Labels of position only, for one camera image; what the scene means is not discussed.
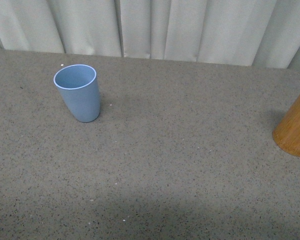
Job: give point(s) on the blue plastic cup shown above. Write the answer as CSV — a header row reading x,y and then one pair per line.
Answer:
x,y
79,89

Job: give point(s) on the bamboo chopstick holder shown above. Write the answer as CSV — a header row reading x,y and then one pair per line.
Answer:
x,y
287,133

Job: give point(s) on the white pleated curtain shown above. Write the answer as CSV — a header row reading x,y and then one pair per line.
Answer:
x,y
259,33

